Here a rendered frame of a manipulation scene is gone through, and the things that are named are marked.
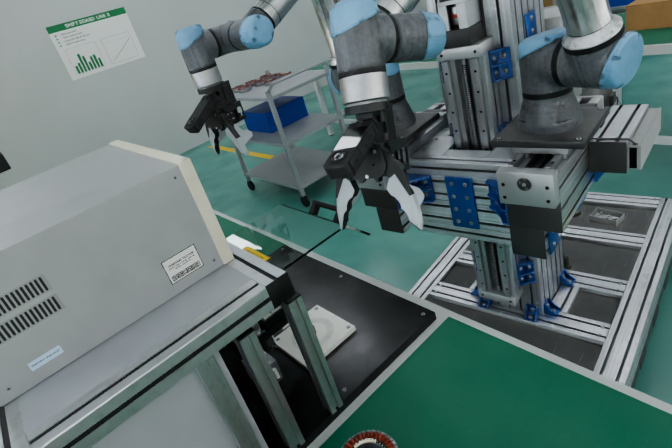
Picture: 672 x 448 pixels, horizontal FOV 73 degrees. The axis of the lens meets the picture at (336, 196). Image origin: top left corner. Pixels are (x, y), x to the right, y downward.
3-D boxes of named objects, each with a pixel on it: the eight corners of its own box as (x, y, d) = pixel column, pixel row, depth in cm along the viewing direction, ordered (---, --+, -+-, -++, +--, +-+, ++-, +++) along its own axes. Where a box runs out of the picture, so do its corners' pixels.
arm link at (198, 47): (208, 20, 116) (178, 29, 111) (224, 63, 120) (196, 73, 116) (196, 24, 122) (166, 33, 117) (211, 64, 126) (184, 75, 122)
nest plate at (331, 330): (318, 307, 120) (316, 304, 120) (356, 329, 109) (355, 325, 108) (273, 343, 112) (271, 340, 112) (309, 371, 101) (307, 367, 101)
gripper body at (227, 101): (248, 120, 128) (232, 78, 123) (224, 132, 123) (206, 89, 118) (232, 120, 133) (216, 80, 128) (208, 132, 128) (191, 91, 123)
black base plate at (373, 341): (286, 250, 156) (284, 245, 155) (436, 318, 108) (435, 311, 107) (160, 336, 132) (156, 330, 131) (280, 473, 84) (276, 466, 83)
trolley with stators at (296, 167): (297, 162, 459) (263, 63, 417) (366, 175, 383) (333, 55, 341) (248, 190, 429) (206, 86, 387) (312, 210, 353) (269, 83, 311)
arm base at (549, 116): (530, 113, 127) (527, 78, 123) (590, 111, 117) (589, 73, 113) (509, 135, 118) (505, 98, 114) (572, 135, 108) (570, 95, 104)
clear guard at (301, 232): (306, 213, 117) (299, 193, 115) (370, 234, 99) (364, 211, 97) (194, 285, 101) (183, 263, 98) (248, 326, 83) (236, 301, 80)
